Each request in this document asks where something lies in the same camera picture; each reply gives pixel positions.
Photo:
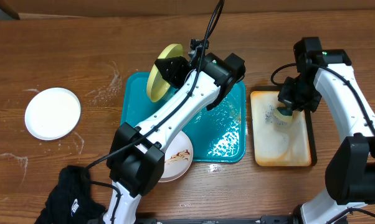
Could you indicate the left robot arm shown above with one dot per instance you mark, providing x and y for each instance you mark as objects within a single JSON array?
[{"x": 137, "y": 155}]

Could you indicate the teal plastic tray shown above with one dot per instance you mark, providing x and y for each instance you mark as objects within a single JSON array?
[{"x": 217, "y": 135}]

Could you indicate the white plate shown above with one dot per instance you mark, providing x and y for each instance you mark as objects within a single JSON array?
[
  {"x": 52, "y": 114},
  {"x": 178, "y": 158}
]

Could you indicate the yellow plate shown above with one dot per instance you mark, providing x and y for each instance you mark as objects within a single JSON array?
[{"x": 157, "y": 87}]

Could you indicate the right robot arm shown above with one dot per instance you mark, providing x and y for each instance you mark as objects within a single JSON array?
[{"x": 350, "y": 176}]

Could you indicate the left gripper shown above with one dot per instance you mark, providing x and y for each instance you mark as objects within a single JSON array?
[{"x": 177, "y": 66}]

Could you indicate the black knit cloth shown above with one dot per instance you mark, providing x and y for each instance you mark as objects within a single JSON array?
[{"x": 70, "y": 201}]

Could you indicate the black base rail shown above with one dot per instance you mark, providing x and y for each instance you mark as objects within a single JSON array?
[{"x": 266, "y": 219}]

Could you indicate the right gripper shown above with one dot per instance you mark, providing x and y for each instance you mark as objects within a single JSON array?
[{"x": 286, "y": 96}]

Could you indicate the black tray with soapy water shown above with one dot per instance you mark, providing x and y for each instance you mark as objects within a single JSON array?
[{"x": 279, "y": 143}]

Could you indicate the green yellow sponge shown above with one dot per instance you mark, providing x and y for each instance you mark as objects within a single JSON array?
[{"x": 283, "y": 114}]

